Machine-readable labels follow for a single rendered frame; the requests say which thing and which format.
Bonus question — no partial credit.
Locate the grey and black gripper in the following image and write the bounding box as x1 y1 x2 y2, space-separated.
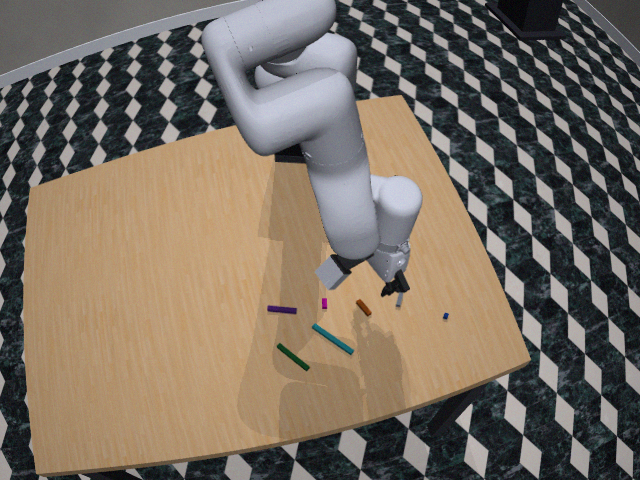
366 249 410 297

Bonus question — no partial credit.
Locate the purple rod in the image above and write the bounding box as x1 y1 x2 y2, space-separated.
267 305 297 314

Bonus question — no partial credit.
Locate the turquoise rod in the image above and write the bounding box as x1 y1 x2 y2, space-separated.
312 323 354 355

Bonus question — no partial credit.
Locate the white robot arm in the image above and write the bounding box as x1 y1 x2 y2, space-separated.
201 0 423 290

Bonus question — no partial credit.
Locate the orange rod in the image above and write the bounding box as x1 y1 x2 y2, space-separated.
356 299 372 316

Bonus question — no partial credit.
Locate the dark green rod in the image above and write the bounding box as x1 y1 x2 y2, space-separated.
277 343 310 371

